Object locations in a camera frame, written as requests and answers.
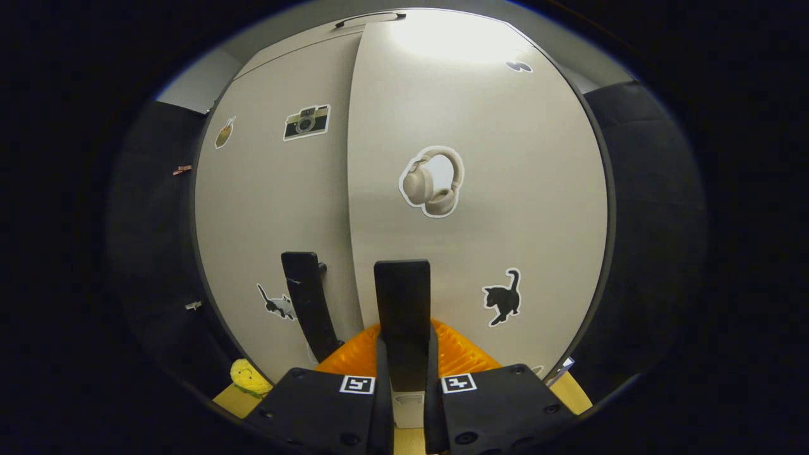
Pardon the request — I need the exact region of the yellow plush toy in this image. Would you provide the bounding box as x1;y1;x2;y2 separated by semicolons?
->
229;358;274;399

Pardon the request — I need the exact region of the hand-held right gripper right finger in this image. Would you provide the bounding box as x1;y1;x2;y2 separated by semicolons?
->
422;319;580;455

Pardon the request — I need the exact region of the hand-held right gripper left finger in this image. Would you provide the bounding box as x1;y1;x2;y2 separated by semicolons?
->
243;324;394;455

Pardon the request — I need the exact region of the beige cabinet door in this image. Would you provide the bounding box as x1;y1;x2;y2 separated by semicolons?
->
195;32;365;383
346;8;609;411

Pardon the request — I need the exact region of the black door handle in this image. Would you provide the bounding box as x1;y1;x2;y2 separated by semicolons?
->
374;259;432;392
281;252;345;364

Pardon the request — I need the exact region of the beige double-door shoe cabinet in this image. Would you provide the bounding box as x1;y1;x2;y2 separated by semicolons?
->
190;6;617;430

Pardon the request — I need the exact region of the beige cabinet drawer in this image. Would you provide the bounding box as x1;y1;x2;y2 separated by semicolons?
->
234;9;506;80

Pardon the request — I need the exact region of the black drawer handle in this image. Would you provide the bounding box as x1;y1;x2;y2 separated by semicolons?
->
335;11;407;29

